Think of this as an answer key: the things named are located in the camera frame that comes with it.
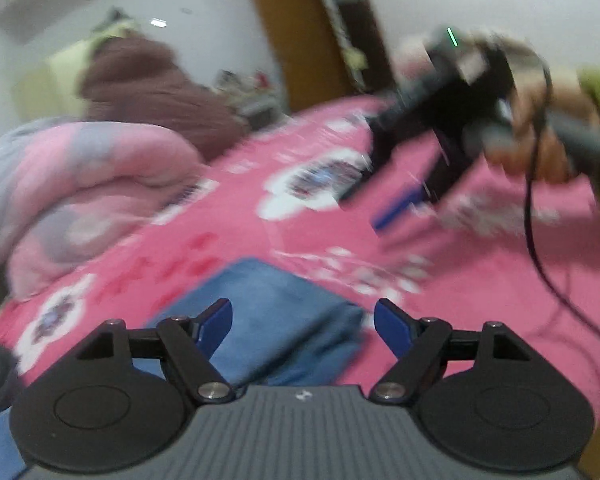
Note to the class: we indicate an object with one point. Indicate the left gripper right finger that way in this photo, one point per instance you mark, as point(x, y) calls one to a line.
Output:
point(417, 345)

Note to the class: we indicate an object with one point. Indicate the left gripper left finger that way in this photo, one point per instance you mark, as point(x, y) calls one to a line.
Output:
point(189, 344)

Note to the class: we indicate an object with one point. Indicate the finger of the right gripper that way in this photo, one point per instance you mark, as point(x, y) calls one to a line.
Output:
point(409, 197)
point(361, 177)

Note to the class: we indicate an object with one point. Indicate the blue denim jeans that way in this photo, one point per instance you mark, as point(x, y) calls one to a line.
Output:
point(106, 410)

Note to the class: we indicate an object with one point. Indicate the brown wooden door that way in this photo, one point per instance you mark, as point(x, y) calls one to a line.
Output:
point(325, 49)

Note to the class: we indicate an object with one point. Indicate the cluttered white shelf desk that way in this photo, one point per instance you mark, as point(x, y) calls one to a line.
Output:
point(252, 98)

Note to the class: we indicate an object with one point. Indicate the pink floral bed blanket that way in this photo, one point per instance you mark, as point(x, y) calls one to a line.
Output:
point(271, 200)

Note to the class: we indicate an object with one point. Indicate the pink grey folded duvet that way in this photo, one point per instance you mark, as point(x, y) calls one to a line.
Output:
point(71, 190)

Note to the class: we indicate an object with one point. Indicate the person in mauve jacket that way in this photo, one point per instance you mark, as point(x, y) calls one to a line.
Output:
point(135, 79)

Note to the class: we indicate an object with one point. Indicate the pale yellow wardrobe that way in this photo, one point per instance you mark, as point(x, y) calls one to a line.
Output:
point(52, 87)

